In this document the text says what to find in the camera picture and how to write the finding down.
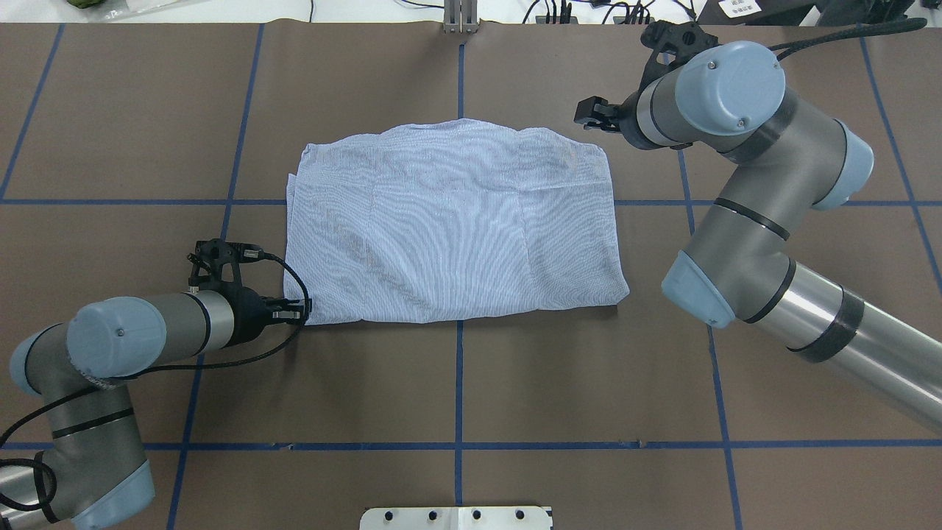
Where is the blue striped button shirt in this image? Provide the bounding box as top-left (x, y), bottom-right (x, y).
top-left (286, 119), bottom-right (630, 325)

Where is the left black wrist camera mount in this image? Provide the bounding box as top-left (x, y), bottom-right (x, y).
top-left (186, 238), bottom-right (266, 294)

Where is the green fabric pouch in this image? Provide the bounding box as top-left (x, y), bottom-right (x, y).
top-left (66, 0), bottom-right (105, 10)

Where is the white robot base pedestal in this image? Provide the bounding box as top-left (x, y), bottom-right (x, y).
top-left (359, 506), bottom-right (554, 529)

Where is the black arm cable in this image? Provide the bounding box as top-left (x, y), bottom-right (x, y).
top-left (0, 254), bottom-right (313, 512)
top-left (769, 18), bottom-right (929, 63)

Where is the aluminium frame post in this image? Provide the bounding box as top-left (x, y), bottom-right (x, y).
top-left (443, 0), bottom-right (480, 35)

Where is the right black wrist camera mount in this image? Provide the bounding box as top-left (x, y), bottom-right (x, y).
top-left (638, 21), bottom-right (720, 91)

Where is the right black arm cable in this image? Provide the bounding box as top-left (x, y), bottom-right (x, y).
top-left (769, 18), bottom-right (929, 63)

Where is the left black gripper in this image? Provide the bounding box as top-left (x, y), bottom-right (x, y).
top-left (230, 286), bottom-right (310, 347)

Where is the clear plastic bag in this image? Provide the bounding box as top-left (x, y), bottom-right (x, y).
top-left (98, 1), bottom-right (185, 21)

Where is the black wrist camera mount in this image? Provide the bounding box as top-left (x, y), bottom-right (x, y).
top-left (186, 238), bottom-right (266, 294)
top-left (638, 21), bottom-right (720, 91)

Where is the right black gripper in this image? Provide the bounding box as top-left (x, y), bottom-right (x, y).
top-left (574, 90), bottom-right (668, 150)

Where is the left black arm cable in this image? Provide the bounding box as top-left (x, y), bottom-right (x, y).
top-left (0, 254), bottom-right (313, 512)

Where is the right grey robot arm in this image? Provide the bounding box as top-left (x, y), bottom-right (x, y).
top-left (574, 40), bottom-right (941, 431)

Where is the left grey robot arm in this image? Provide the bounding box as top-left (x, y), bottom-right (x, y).
top-left (2, 288), bottom-right (311, 529)

